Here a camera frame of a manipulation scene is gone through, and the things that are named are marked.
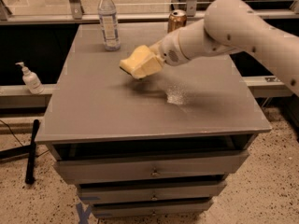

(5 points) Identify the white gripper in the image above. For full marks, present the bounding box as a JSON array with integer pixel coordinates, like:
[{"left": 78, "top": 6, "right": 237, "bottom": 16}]
[{"left": 122, "top": 29, "right": 189, "bottom": 79}]

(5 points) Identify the yellow sponge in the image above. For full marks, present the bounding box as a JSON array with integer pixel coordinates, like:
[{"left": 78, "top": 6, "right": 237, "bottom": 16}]
[{"left": 120, "top": 45, "right": 150, "bottom": 79}]

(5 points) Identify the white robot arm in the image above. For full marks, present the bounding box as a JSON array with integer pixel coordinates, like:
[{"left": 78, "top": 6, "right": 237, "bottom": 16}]
[{"left": 120, "top": 0, "right": 299, "bottom": 95}]

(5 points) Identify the clear plastic water bottle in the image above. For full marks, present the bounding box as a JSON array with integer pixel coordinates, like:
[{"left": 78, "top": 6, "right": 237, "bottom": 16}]
[{"left": 98, "top": 0, "right": 121, "bottom": 51}]

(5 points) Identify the white pump dispenser bottle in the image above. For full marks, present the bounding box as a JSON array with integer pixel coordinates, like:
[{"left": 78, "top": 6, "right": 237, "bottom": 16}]
[{"left": 16, "top": 62, "right": 44, "bottom": 94}]

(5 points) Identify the gold soda can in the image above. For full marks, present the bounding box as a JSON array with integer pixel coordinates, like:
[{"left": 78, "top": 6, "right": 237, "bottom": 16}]
[{"left": 167, "top": 9, "right": 187, "bottom": 33}]

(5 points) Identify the grey drawer cabinet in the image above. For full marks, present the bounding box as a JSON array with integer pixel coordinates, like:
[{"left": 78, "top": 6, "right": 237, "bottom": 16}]
[{"left": 35, "top": 21, "right": 273, "bottom": 220}]

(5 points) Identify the top grey drawer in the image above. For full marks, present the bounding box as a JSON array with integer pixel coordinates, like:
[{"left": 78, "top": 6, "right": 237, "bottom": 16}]
[{"left": 54, "top": 150, "right": 249, "bottom": 184}]

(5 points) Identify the grey drawer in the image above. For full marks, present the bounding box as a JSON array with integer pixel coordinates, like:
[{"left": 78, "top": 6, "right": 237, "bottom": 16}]
[
  {"left": 77, "top": 181, "right": 227, "bottom": 204},
  {"left": 92, "top": 198, "right": 213, "bottom": 218},
  {"left": 54, "top": 150, "right": 249, "bottom": 184}
]

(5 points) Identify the middle grey drawer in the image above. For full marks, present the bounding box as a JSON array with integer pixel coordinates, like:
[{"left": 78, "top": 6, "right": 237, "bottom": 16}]
[{"left": 77, "top": 181, "right": 227, "bottom": 204}]

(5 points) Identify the black stand leg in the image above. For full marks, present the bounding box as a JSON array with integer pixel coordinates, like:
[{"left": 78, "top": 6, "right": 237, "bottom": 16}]
[{"left": 0, "top": 119, "right": 40, "bottom": 185}]

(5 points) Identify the bottom grey drawer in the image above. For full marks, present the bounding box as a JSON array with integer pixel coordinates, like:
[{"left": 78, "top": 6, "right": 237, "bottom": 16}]
[{"left": 92, "top": 198, "right": 213, "bottom": 218}]

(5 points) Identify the metal window rail frame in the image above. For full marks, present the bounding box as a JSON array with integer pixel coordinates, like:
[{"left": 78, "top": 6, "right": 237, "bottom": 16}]
[{"left": 0, "top": 0, "right": 299, "bottom": 24}]

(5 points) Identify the black cable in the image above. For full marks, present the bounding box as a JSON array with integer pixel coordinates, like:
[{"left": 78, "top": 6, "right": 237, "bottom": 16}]
[{"left": 0, "top": 120, "right": 24, "bottom": 147}]

